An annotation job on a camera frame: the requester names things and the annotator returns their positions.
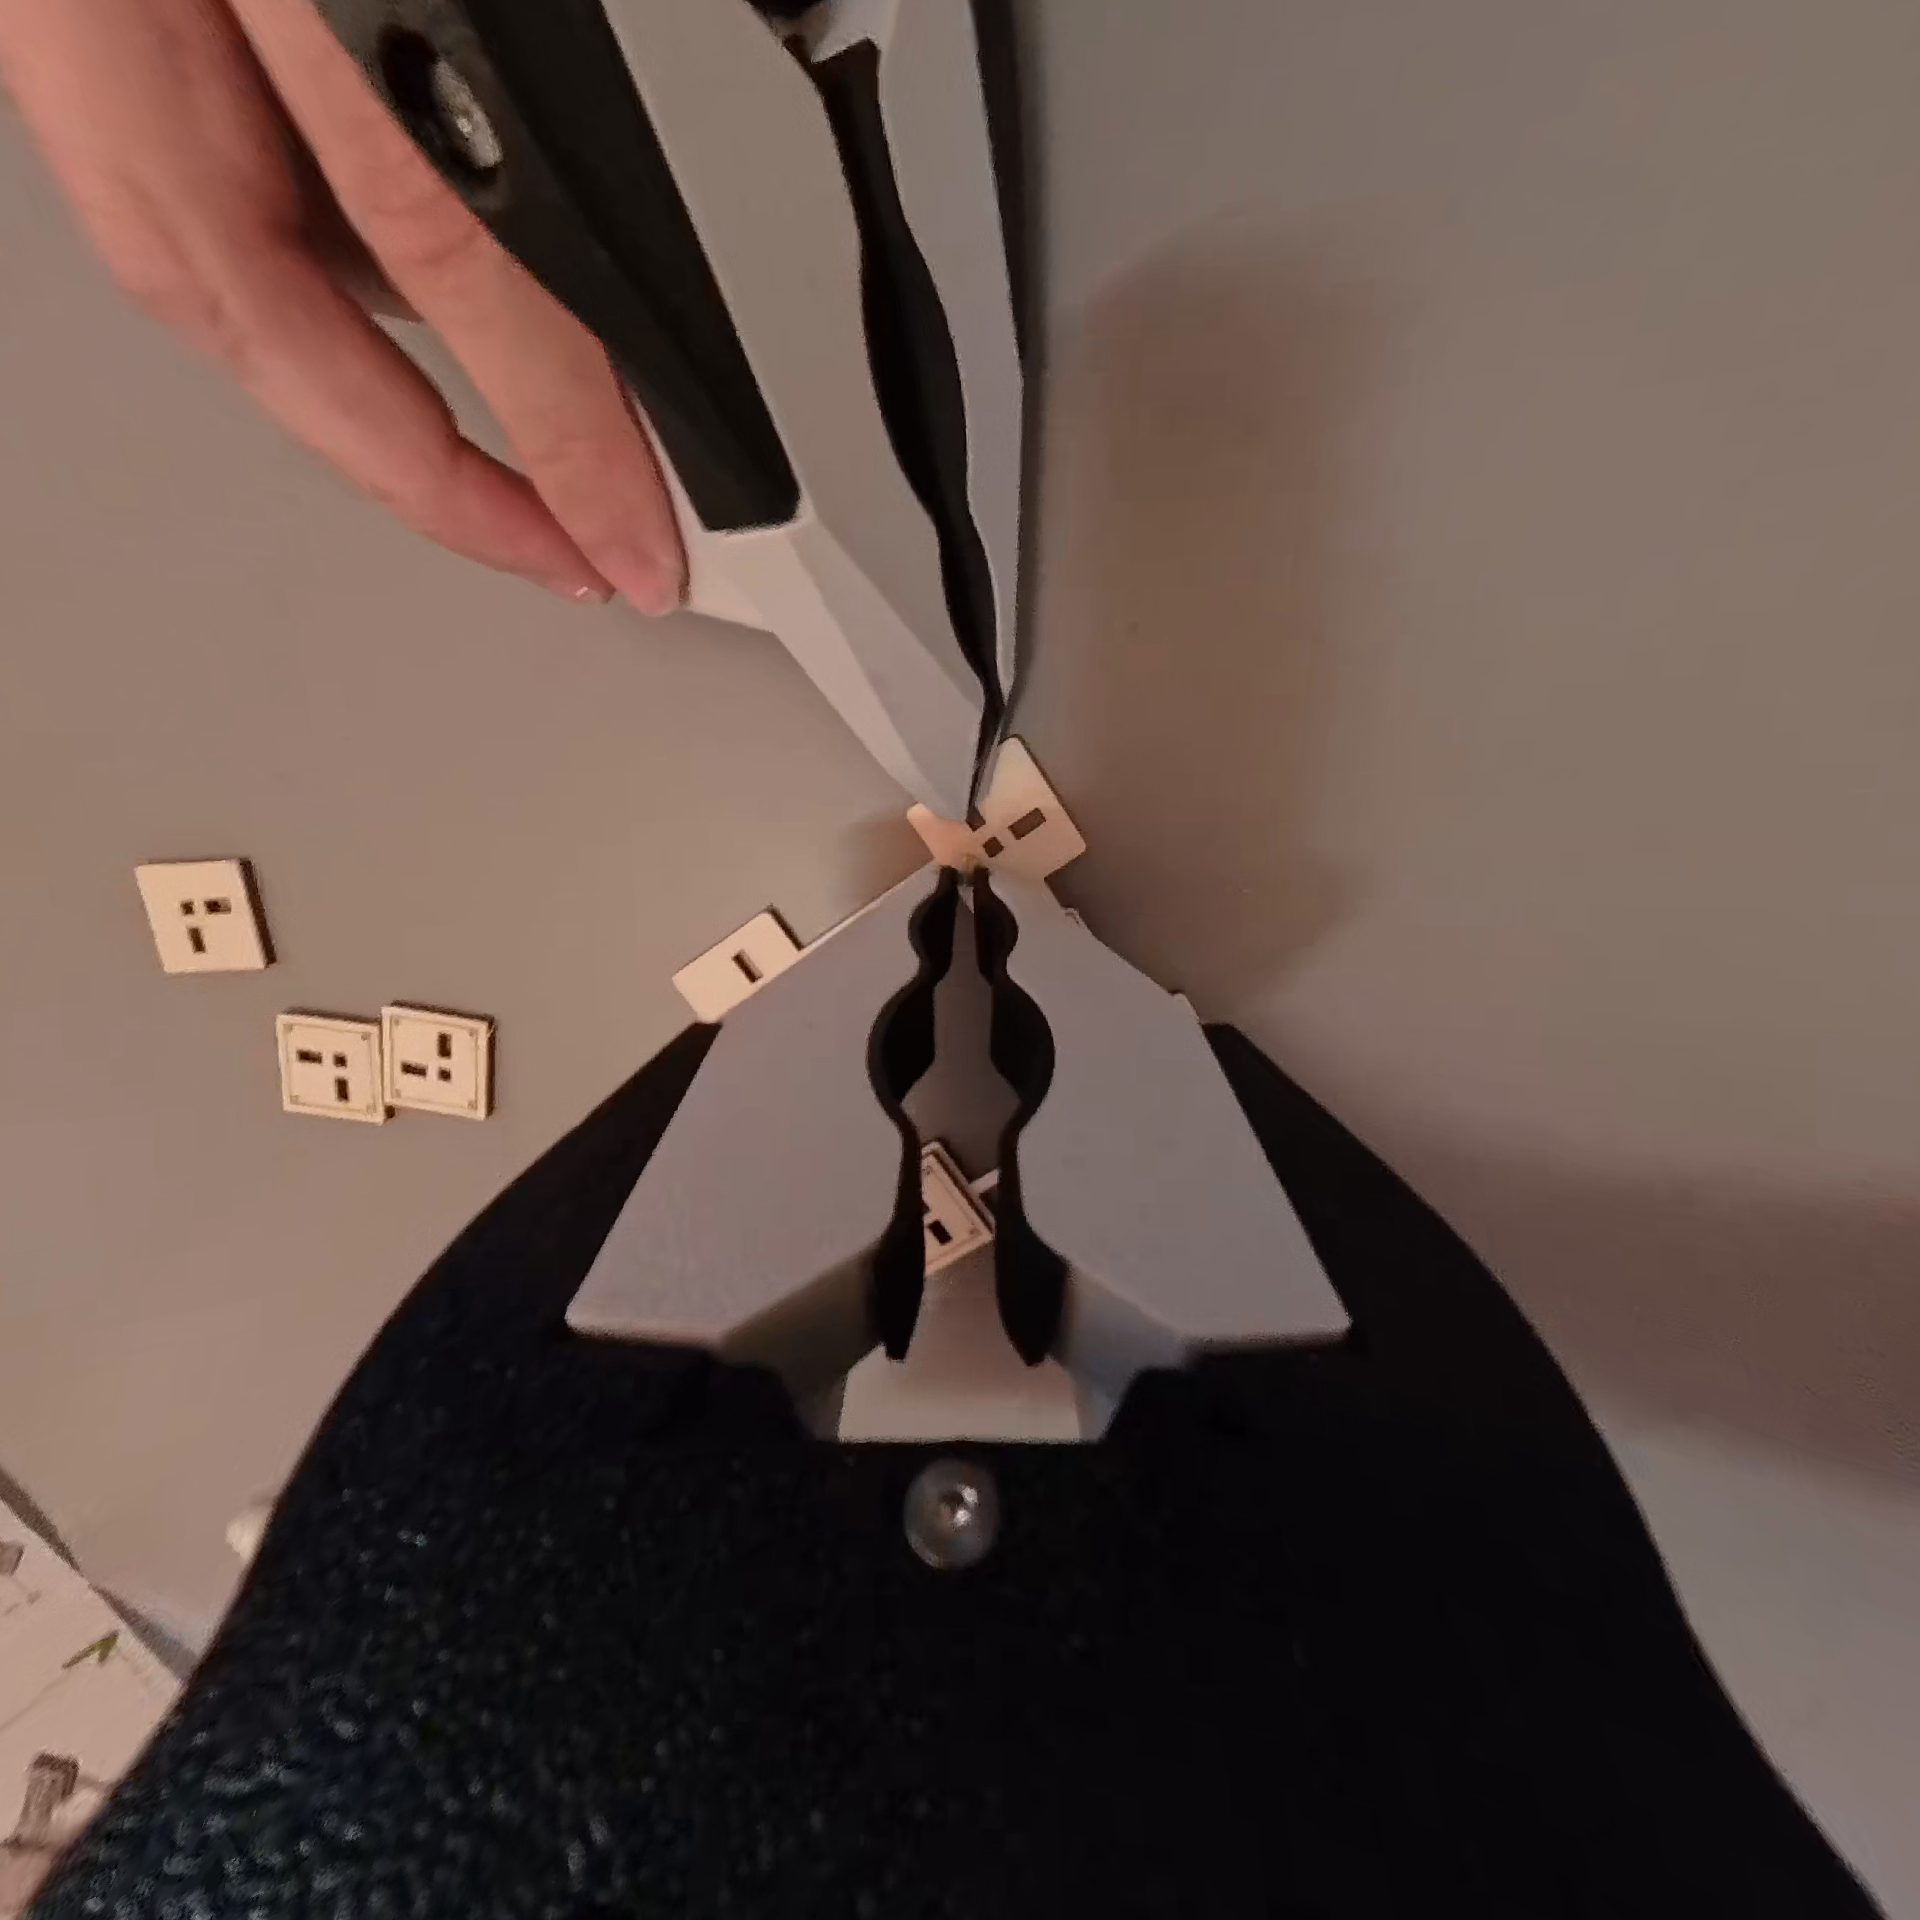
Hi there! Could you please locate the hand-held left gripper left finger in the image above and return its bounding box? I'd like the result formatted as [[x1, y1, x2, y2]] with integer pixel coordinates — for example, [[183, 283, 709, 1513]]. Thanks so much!
[[564, 874, 962, 1433]]

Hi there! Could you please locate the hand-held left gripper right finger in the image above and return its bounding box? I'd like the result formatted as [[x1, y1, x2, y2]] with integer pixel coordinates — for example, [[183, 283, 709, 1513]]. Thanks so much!
[[977, 874, 1356, 1440]]

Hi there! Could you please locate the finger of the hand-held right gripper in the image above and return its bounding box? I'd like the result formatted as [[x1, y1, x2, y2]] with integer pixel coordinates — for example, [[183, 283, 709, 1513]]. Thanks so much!
[[831, 0, 1039, 729], [598, 0, 1004, 823]]

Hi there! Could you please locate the small wooden square tile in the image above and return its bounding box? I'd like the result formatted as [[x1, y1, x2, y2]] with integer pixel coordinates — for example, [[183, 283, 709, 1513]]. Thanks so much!
[[382, 1001, 497, 1121], [135, 858, 281, 978], [906, 736, 1089, 881], [669, 903, 806, 1026], [913, 1141, 1004, 1281], [277, 1008, 398, 1125]]

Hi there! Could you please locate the person's right hand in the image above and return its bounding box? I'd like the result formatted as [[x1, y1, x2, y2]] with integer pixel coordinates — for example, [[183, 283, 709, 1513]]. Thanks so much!
[[0, 0, 694, 620]]

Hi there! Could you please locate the paper instruction sheet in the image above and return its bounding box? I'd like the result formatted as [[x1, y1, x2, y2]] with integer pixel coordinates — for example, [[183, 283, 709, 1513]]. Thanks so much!
[[0, 1500, 185, 1920]]

